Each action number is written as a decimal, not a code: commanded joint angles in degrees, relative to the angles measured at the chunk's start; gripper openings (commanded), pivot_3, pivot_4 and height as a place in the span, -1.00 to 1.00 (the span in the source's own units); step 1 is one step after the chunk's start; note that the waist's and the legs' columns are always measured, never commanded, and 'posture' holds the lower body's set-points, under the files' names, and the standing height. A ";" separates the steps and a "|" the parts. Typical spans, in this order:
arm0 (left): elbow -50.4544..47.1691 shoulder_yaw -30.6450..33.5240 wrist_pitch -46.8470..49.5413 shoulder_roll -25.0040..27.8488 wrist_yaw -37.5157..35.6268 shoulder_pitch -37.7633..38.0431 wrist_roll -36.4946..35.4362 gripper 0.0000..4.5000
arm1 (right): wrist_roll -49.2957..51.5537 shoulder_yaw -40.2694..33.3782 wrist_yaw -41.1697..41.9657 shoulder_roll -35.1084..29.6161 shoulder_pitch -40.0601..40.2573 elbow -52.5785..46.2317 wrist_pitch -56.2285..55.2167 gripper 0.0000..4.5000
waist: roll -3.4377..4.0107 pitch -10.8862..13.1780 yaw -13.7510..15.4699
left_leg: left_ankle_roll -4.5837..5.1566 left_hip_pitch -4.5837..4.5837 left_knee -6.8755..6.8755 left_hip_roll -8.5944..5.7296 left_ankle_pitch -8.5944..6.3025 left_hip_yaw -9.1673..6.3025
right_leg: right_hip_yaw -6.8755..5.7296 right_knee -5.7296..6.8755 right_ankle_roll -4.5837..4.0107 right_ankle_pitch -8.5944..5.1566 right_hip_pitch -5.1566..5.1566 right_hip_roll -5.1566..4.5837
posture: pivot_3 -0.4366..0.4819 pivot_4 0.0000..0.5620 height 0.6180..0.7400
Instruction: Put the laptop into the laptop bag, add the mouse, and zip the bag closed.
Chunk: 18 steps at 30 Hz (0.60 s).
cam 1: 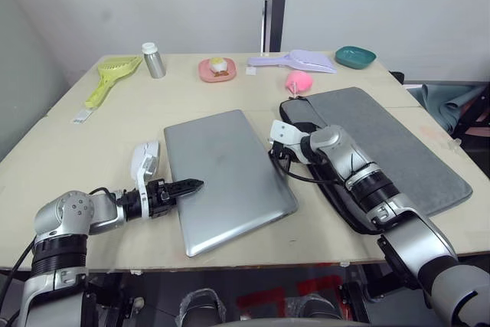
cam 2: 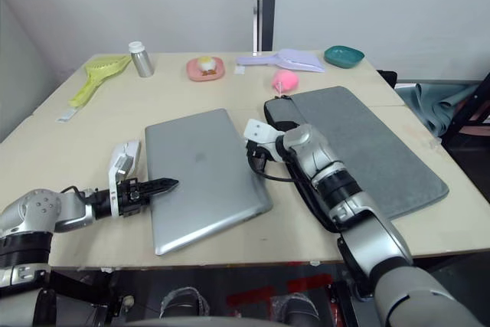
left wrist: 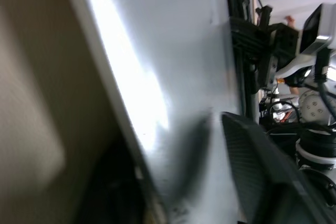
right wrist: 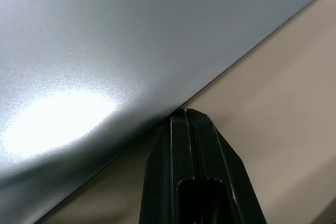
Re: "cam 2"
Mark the grey green cloth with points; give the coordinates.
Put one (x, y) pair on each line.
(432, 106)

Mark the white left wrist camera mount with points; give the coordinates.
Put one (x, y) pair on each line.
(113, 195)

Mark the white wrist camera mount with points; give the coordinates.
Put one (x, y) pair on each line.
(113, 195)
(258, 131)

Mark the grey laptop bag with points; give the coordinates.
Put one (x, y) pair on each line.
(363, 151)

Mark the lilac plastic dustpan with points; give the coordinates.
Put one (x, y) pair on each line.
(291, 59)

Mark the black chair back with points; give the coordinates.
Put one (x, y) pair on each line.
(387, 77)

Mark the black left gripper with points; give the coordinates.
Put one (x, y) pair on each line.
(128, 198)

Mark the pink plate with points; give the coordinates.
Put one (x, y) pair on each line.
(204, 72)

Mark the teal bowl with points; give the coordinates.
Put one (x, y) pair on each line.
(343, 56)

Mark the dark door post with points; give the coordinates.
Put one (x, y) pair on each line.
(266, 5)

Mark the black metal frame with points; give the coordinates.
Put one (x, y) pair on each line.
(469, 112)

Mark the dark rounded shape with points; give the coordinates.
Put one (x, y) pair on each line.
(184, 301)
(295, 306)

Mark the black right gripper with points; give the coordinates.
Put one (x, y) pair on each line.
(255, 154)

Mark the silver laptop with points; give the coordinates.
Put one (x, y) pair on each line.
(203, 177)

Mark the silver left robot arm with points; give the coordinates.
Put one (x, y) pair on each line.
(36, 208)

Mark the yellow white toy chick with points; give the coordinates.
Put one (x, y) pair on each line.
(206, 63)

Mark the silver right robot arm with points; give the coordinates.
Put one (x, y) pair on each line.
(367, 227)

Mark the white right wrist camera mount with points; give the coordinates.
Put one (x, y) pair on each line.
(258, 131)

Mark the silver bottle with white cap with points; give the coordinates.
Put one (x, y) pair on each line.
(141, 61)

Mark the pink fluffy pompom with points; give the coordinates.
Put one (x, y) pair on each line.
(285, 80)

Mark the yellow green plastic scoop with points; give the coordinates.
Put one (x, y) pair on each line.
(101, 72)

